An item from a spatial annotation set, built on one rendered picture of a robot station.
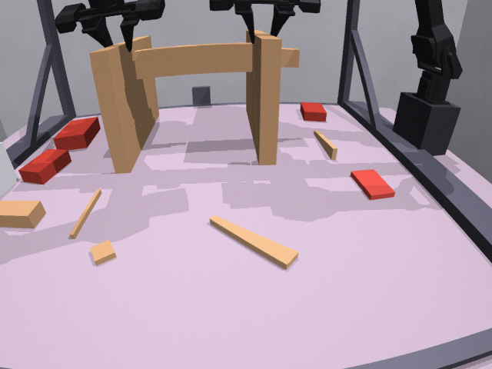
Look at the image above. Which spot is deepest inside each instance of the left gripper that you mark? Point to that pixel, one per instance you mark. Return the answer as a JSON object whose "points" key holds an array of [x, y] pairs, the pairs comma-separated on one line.
{"points": [[283, 9]]}

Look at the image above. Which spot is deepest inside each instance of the tan wooden rail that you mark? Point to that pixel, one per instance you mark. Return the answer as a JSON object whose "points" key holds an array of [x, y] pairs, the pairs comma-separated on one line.
{"points": [[202, 59]]}

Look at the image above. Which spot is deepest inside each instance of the tan wooden stick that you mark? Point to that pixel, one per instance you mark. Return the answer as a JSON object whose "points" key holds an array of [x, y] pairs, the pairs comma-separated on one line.
{"points": [[85, 214]]}

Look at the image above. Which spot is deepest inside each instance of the tan wooden end board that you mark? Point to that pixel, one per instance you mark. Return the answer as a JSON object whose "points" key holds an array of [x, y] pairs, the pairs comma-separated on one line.
{"points": [[129, 106], [263, 96]]}

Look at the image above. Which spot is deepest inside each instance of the tan wooden wedge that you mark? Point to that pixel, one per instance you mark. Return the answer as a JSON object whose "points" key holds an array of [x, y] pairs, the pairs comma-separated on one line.
{"points": [[273, 251], [330, 149]]}

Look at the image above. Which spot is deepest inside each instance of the tan wooden block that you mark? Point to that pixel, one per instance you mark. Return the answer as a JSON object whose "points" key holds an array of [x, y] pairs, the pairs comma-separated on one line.
{"points": [[103, 252], [21, 214]]}

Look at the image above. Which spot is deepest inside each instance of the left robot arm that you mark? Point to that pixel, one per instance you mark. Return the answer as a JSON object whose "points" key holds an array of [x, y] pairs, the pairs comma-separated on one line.
{"points": [[434, 47]]}

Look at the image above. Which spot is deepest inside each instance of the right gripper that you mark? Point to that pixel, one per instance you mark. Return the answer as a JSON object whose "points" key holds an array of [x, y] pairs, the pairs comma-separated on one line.
{"points": [[93, 19]]}

